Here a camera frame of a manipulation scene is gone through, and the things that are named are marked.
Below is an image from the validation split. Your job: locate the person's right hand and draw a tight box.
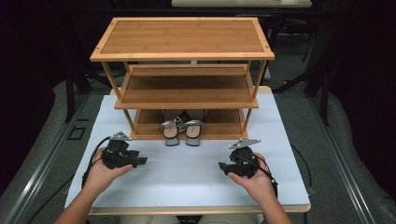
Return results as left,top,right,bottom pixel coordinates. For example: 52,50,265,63
227,152,277,203

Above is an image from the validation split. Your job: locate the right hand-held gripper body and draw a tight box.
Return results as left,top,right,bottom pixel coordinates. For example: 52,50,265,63
228,138,263,179

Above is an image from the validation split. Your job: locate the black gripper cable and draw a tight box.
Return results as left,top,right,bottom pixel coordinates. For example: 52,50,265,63
242,153,279,200
80,135,112,189

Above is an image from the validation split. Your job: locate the person's left hand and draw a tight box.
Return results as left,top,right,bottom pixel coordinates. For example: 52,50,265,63
83,147,134,194

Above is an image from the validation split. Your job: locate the white table cover sheet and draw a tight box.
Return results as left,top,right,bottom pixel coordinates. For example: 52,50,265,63
64,93,311,209

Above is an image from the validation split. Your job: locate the black metal stand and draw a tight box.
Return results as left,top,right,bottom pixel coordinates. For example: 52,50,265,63
273,27,332,127
64,59,113,123

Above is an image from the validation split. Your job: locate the black cable with grey plug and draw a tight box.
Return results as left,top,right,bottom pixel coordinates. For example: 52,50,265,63
290,143,316,194

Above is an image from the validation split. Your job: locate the black floor socket frame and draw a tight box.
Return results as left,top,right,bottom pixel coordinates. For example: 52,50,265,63
67,125,87,141

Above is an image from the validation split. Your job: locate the grey metal floor rail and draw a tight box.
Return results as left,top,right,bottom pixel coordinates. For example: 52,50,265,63
307,95,378,224
2,92,92,224

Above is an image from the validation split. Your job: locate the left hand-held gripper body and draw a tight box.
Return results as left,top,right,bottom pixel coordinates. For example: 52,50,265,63
101,131,140,171

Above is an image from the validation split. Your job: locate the black floor cable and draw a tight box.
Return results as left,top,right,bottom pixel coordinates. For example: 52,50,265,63
25,173,77,224

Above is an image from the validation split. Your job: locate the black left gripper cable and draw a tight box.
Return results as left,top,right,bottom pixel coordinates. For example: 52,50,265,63
80,135,112,189

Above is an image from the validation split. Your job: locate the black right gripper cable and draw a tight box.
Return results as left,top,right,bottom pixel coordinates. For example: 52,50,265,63
242,153,279,200

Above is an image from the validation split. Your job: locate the silver strap black sandal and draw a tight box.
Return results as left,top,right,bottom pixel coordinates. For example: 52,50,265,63
181,109,207,147
157,109,185,147

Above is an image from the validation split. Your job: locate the wooden three-tier shoe rack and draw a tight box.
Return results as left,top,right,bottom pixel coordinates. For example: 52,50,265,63
90,17,276,141

